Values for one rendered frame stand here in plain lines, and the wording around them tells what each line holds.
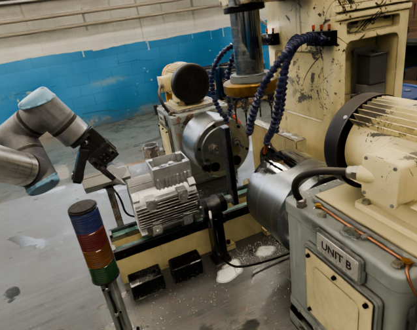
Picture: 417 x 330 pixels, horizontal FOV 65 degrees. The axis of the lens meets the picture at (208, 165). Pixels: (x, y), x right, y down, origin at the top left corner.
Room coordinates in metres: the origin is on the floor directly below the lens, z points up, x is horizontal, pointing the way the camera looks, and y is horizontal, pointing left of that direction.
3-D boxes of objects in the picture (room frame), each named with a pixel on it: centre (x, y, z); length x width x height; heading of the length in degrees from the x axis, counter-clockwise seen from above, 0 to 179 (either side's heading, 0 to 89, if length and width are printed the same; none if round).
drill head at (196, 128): (1.41, -0.03, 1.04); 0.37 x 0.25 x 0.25; 19
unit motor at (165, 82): (1.66, 0.09, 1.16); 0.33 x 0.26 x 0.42; 19
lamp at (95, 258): (0.61, 0.27, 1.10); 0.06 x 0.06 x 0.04
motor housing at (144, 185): (0.97, 0.17, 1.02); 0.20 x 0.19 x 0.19; 108
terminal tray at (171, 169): (0.98, 0.13, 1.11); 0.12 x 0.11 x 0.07; 108
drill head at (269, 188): (0.76, -0.25, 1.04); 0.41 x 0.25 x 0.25; 19
